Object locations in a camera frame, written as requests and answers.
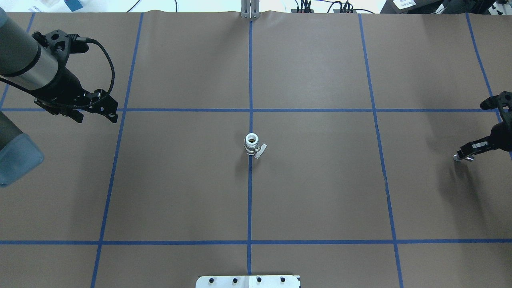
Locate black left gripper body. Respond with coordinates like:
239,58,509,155
34,68,85,108

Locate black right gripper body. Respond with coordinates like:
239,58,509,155
457,122,512,156

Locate chrome pipe fitting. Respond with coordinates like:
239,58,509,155
453,154,475,162

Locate white and chrome PPR valve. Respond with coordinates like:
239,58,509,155
244,133,267,159

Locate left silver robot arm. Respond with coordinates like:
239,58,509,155
0,10,118,188

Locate teal box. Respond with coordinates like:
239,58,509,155
64,0,84,12

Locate brown paper table mat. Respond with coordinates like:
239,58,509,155
1,11,511,288

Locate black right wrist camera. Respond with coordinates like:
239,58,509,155
479,91,512,110

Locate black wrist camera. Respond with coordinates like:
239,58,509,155
32,30,89,62
479,91,512,110

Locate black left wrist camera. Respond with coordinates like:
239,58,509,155
32,30,89,62

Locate aluminium frame post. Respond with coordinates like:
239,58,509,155
240,0,261,20

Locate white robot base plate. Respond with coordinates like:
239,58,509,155
195,275,301,288

